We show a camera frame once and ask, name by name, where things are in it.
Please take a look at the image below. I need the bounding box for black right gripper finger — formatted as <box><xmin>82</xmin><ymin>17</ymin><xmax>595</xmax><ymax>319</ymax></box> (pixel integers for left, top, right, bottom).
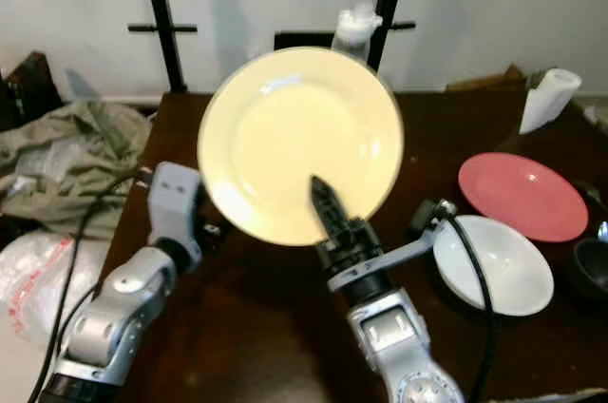
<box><xmin>309</xmin><ymin>175</ymin><xmax>354</xmax><ymax>244</ymax></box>

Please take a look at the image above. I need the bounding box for pale yellow round plate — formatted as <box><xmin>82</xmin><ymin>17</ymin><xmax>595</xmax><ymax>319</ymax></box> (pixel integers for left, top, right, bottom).
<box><xmin>197</xmin><ymin>47</ymin><xmax>406</xmax><ymax>248</ymax></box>

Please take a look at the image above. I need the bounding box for white bowl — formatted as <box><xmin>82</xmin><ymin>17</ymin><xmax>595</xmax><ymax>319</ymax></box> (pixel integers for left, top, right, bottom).
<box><xmin>431</xmin><ymin>215</ymin><xmax>556</xmax><ymax>317</ymax></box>

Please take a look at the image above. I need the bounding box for black chair back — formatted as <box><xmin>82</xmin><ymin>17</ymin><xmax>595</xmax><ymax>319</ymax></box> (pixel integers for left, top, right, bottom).
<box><xmin>273</xmin><ymin>31</ymin><xmax>336</xmax><ymax>51</ymax></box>

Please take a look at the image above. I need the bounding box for red round plate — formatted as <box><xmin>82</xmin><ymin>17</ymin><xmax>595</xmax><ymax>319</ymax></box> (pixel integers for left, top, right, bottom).
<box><xmin>458</xmin><ymin>152</ymin><xmax>590</xmax><ymax>243</ymax></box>

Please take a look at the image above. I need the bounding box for brown cardboard piece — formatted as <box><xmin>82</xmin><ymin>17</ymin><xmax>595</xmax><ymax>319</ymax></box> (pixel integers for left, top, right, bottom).
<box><xmin>445</xmin><ymin>63</ymin><xmax>529</xmax><ymax>93</ymax></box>

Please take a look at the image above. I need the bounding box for clear plastic bag red print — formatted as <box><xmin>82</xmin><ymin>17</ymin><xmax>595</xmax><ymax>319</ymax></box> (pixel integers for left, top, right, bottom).
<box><xmin>0</xmin><ymin>229</ymin><xmax>102</xmax><ymax>349</ymax></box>

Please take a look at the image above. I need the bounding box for black bowl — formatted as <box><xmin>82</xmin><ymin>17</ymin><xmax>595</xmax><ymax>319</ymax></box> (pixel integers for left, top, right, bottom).
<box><xmin>570</xmin><ymin>236</ymin><xmax>608</xmax><ymax>305</ymax></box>

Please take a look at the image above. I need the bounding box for white paper towel roll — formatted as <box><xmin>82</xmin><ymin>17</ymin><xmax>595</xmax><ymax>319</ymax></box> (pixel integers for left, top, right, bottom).
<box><xmin>519</xmin><ymin>67</ymin><xmax>583</xmax><ymax>136</ymax></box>

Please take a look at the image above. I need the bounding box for black bag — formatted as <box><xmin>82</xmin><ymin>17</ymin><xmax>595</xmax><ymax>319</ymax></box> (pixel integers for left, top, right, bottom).
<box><xmin>0</xmin><ymin>50</ymin><xmax>58</xmax><ymax>130</ymax></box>

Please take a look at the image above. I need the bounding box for olive green jacket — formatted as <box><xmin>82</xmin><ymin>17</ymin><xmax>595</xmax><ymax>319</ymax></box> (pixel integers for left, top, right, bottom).
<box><xmin>0</xmin><ymin>101</ymin><xmax>155</xmax><ymax>221</ymax></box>

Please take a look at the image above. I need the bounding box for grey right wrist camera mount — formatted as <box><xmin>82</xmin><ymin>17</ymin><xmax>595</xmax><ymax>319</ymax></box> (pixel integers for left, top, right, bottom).
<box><xmin>327</xmin><ymin>198</ymin><xmax>459</xmax><ymax>292</ymax></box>

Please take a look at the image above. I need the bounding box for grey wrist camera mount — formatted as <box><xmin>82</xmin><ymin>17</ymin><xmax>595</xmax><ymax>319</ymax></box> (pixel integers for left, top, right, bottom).
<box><xmin>327</xmin><ymin>198</ymin><xmax>459</xmax><ymax>292</ymax></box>
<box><xmin>146</xmin><ymin>162</ymin><xmax>203</xmax><ymax>248</ymax></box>

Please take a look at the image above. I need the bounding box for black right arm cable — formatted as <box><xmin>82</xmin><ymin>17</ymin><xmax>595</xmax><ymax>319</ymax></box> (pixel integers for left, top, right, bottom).
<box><xmin>435</xmin><ymin>208</ymin><xmax>501</xmax><ymax>403</ymax></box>

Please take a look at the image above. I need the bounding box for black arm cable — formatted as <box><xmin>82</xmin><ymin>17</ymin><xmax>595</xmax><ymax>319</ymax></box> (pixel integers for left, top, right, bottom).
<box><xmin>435</xmin><ymin>208</ymin><xmax>501</xmax><ymax>403</ymax></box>
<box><xmin>26</xmin><ymin>167</ymin><xmax>153</xmax><ymax>403</ymax></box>

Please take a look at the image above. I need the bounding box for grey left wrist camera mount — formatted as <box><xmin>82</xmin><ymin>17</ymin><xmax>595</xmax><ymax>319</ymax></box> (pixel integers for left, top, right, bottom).
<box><xmin>146</xmin><ymin>162</ymin><xmax>203</xmax><ymax>248</ymax></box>

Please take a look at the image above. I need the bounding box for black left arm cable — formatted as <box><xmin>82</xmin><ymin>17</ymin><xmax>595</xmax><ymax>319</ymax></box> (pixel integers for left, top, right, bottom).
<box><xmin>26</xmin><ymin>167</ymin><xmax>153</xmax><ymax>403</ymax></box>

